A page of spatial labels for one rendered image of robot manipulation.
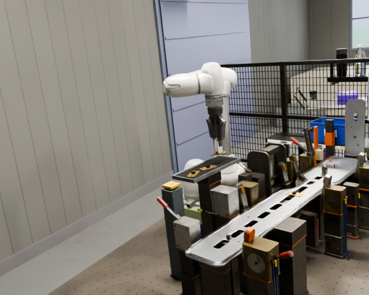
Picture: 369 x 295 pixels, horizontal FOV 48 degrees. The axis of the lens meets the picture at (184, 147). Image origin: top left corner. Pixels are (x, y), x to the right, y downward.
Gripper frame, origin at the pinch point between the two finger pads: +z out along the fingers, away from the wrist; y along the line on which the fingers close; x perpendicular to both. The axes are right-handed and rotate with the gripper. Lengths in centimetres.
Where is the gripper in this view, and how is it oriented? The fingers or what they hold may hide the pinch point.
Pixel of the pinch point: (218, 146)
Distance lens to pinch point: 209.1
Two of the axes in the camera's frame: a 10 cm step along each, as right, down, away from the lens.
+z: 1.0, 9.6, 2.5
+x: 8.0, -2.3, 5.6
